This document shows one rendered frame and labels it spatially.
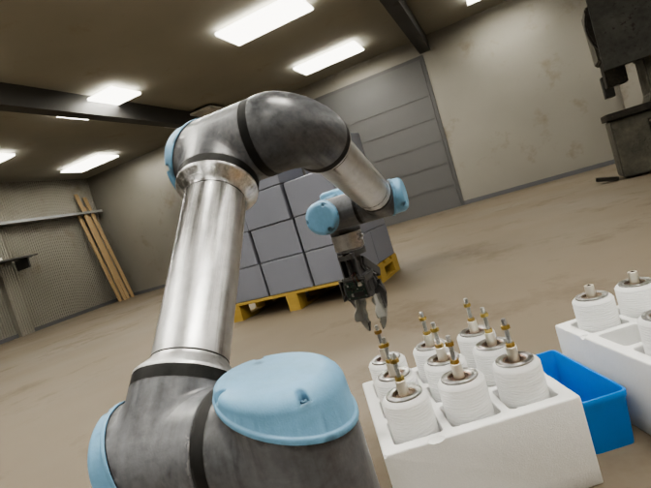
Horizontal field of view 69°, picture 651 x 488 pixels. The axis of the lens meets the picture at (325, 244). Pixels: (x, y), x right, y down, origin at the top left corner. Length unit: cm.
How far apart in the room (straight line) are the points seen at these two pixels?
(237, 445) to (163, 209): 1222
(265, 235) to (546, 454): 289
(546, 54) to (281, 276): 741
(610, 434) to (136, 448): 97
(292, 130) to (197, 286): 25
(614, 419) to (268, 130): 92
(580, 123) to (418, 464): 909
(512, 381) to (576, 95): 899
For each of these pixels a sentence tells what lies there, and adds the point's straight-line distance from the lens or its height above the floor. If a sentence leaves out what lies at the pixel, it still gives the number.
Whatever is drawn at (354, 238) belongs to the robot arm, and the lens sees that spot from 113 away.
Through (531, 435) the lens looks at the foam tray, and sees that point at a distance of 104.
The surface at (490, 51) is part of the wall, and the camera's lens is 991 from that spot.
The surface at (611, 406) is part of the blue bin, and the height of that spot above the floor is 9.
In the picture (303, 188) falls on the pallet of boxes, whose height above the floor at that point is 86.
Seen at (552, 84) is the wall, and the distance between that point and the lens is 983.
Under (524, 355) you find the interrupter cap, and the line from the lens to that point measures 107.
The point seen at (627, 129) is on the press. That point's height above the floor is 56.
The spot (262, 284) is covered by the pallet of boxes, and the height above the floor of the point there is 26.
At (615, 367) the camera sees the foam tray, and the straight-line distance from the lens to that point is 126.
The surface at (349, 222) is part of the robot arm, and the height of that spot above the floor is 62.
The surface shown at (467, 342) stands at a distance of 124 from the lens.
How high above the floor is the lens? 65
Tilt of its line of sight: 4 degrees down
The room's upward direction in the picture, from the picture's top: 17 degrees counter-clockwise
